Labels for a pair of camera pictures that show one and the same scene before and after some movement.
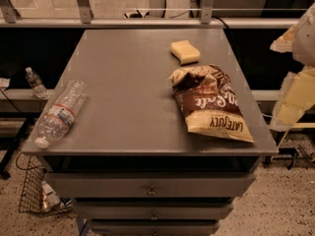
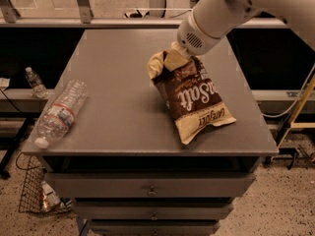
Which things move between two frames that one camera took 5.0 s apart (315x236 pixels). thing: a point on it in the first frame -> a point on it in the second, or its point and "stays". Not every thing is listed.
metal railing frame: x=9 y=16 stays
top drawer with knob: x=151 y=185 stays
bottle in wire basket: x=50 y=199 stays
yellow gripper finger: x=284 y=42 -> x=178 y=47
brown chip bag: x=209 y=102 -> x=191 y=95
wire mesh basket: x=31 y=198 stays
